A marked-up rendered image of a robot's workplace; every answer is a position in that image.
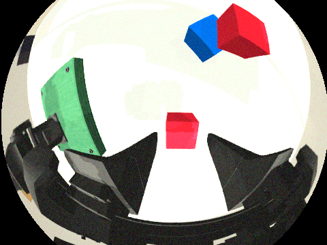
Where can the red cube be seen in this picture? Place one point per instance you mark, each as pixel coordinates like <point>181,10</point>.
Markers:
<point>181,130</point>
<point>241,33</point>

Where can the blue cube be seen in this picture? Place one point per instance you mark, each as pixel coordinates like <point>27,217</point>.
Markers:
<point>201,37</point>

